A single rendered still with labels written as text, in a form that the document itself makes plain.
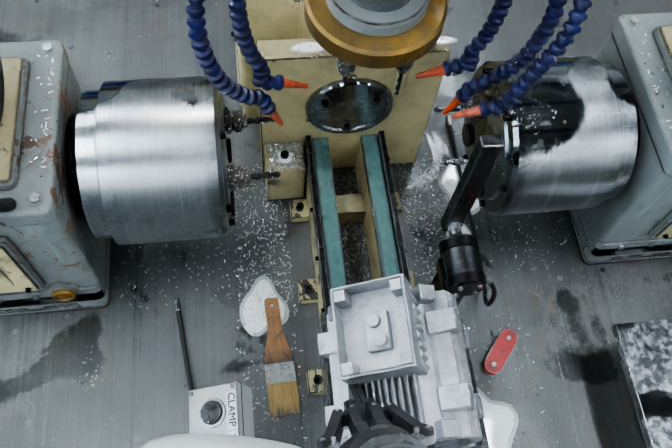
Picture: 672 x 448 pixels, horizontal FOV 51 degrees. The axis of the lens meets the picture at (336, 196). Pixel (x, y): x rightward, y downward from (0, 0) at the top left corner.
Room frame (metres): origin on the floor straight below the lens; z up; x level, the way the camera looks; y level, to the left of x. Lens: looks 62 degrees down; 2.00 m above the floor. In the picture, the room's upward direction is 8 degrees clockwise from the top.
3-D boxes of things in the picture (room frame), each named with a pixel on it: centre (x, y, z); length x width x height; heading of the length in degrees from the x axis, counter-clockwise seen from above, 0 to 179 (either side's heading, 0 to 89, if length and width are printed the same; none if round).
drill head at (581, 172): (0.68, -0.35, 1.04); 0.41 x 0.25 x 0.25; 104
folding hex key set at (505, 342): (0.37, -0.32, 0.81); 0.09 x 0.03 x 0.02; 154
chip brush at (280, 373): (0.31, 0.06, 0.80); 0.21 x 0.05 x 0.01; 17
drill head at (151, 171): (0.51, 0.32, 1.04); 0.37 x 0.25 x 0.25; 104
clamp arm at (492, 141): (0.50, -0.19, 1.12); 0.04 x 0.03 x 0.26; 14
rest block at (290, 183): (0.64, 0.10, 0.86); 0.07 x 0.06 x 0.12; 104
